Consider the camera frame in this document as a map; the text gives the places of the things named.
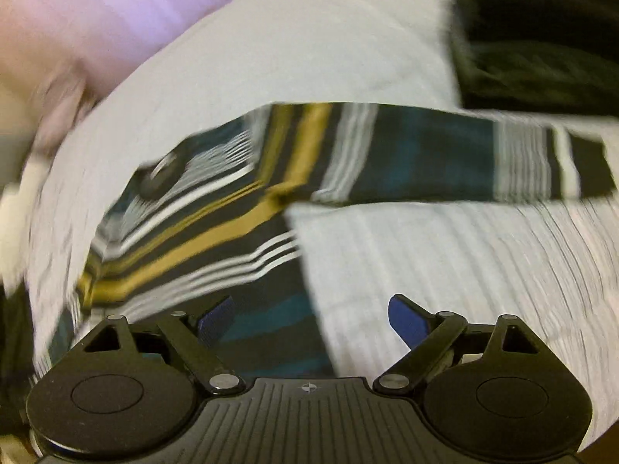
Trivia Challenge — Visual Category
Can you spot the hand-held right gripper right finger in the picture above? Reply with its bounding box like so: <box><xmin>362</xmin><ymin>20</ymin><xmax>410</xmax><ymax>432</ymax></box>
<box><xmin>374</xmin><ymin>294</ymin><xmax>545</xmax><ymax>394</ymax></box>

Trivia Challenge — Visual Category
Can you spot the striped knit sweater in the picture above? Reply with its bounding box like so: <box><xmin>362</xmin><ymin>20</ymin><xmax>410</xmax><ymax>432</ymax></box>
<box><xmin>46</xmin><ymin>101</ymin><xmax>619</xmax><ymax>378</ymax></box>

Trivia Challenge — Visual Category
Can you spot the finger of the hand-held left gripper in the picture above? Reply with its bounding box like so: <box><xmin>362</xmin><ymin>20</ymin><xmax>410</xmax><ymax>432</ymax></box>
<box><xmin>137</xmin><ymin>151</ymin><xmax>190</xmax><ymax>200</ymax></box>

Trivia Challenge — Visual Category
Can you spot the large black garment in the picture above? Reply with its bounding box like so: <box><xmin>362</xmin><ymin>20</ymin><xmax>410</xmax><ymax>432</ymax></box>
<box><xmin>442</xmin><ymin>0</ymin><xmax>619</xmax><ymax>48</ymax></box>

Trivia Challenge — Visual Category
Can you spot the pink curtain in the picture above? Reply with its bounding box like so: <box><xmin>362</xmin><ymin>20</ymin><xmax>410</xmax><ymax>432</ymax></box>
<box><xmin>0</xmin><ymin>0</ymin><xmax>310</xmax><ymax>103</ymax></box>

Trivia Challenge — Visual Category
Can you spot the dark grey garment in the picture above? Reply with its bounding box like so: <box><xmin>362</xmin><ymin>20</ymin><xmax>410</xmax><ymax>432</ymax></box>
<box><xmin>457</xmin><ymin>41</ymin><xmax>619</xmax><ymax>118</ymax></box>

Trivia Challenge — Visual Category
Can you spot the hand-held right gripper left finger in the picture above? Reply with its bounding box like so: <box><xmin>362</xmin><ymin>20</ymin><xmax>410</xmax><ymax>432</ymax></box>
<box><xmin>80</xmin><ymin>295</ymin><xmax>245</xmax><ymax>394</ymax></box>

